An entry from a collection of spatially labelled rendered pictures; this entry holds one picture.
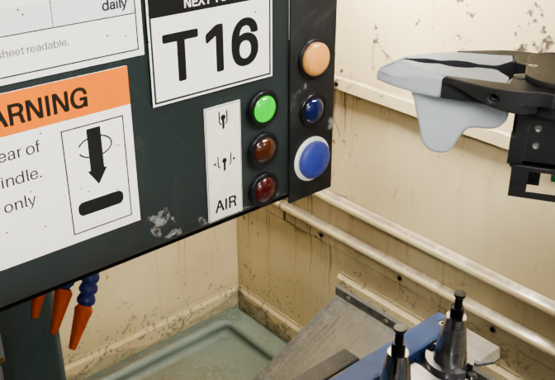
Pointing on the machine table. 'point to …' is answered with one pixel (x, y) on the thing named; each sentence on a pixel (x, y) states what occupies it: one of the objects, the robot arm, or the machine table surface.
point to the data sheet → (67, 17)
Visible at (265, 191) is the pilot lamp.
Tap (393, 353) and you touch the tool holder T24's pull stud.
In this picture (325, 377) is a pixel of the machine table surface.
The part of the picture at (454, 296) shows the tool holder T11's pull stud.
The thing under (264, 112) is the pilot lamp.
